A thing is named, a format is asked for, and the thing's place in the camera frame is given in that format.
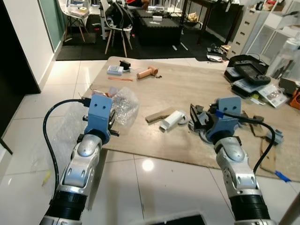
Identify clear bubble wrap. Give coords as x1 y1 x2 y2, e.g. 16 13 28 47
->
109 87 140 128

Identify wooden table leg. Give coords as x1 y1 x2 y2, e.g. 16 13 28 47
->
87 149 109 210
279 192 300 225

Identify grey-blue wrist camera mount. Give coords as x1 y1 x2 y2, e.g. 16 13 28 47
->
205 97 242 143
88 94 113 144

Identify black cabinet panel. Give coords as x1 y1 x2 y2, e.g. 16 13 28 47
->
0 0 42 139

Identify grey plastic piece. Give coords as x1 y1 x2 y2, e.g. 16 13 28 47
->
266 130 285 145

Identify dark small box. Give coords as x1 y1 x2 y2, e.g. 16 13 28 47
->
279 77 299 94

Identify white chair wooden legs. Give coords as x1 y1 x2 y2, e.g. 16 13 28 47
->
59 0 90 43

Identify floor clutter pile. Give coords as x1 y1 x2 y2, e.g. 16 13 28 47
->
206 44 231 62

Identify white drawer unit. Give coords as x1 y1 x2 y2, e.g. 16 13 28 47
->
227 7 263 58

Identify white flat adapter box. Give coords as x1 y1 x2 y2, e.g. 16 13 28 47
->
106 65 125 76

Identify grey-blue right wrist camera mount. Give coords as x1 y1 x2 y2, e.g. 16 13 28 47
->
205 97 242 143

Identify white shelf unit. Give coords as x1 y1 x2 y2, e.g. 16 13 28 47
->
246 0 300 71

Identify black storage case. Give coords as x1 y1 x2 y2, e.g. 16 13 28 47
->
133 8 184 46

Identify large black floor mat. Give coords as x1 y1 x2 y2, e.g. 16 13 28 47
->
55 14 244 61

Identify clear plastic bag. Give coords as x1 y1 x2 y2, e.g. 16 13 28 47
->
270 38 300 81

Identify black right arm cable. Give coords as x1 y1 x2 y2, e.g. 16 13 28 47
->
217 111 277 174

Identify thin orange stick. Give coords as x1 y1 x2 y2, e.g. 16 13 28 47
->
108 76 135 82

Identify black flat case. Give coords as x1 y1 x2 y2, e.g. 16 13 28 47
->
224 67 244 84

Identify black handheld game console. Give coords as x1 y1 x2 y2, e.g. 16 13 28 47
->
234 61 272 86

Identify grey-blue left wrist camera mount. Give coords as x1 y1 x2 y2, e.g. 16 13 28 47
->
88 94 113 144

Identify orange plastic object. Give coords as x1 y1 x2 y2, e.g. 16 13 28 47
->
289 89 300 110

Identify frosted green glass door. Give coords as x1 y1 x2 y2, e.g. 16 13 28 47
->
40 0 66 50

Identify brown cardboard strip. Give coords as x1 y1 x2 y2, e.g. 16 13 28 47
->
259 138 278 173

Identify tan cylindrical handle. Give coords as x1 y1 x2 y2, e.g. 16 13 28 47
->
136 66 159 80

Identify small black device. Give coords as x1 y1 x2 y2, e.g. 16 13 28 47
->
119 60 132 71

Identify blue tape piece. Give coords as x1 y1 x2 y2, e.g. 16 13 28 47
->
274 170 293 183

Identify pink white wrapper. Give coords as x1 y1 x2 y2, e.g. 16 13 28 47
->
96 90 114 98

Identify brown wooden block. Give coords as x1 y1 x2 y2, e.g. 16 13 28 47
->
145 107 175 124

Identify white printed leaflet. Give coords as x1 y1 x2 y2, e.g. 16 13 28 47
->
257 84 288 108

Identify yellow floor scrap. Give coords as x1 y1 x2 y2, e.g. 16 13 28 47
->
41 171 51 187

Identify small white box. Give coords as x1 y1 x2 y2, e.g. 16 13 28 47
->
159 111 188 131

